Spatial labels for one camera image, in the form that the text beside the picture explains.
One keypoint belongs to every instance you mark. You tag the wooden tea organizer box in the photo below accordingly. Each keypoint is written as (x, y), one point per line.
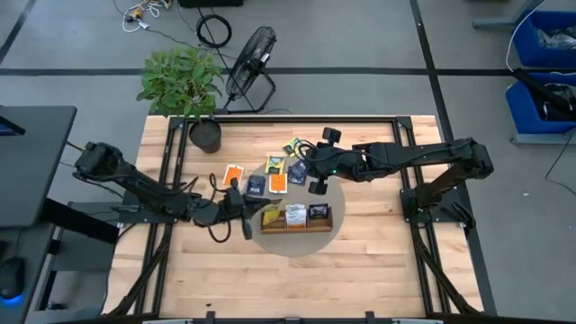
(315, 228)

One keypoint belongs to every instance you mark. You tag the black tea packet green print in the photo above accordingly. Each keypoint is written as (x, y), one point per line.
(318, 211)
(300, 165)
(293, 176)

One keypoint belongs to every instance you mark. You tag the blue storage bin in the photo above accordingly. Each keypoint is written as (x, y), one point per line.
(522, 112)
(526, 45)

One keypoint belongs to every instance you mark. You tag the green leafy plant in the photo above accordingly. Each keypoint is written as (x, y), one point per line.
(180, 81)

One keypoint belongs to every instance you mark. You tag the grey table foot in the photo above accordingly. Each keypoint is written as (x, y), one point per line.
(540, 138)
(495, 22)

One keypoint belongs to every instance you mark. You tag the black bag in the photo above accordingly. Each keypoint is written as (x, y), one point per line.
(558, 114)

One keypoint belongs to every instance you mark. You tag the computer monitor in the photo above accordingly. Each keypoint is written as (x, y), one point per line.
(9, 128)

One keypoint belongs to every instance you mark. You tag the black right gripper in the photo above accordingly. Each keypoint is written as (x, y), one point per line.
(325, 162)

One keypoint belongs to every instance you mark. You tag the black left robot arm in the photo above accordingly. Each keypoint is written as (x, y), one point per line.
(135, 180)

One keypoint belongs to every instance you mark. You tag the white orange tea packet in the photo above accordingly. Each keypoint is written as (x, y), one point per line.
(295, 215)

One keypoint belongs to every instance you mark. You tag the dark blue tea packet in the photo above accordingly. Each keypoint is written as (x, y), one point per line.
(255, 185)

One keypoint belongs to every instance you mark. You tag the black equipment case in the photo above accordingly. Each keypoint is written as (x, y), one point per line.
(211, 2)

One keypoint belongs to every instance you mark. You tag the clear plastic bag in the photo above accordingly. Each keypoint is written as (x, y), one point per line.
(558, 38)

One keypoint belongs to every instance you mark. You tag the round grey mat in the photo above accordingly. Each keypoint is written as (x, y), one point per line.
(297, 245)

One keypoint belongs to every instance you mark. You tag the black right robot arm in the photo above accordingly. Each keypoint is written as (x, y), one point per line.
(405, 155)

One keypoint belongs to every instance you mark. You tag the dark desk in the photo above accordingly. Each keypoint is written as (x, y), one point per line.
(36, 166)

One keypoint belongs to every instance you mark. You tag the black floor fan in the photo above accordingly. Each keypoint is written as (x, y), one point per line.
(252, 54)

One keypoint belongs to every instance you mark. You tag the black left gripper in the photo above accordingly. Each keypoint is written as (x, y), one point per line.
(234, 207)

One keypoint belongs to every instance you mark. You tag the black folded stand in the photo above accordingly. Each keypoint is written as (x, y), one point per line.
(535, 87)

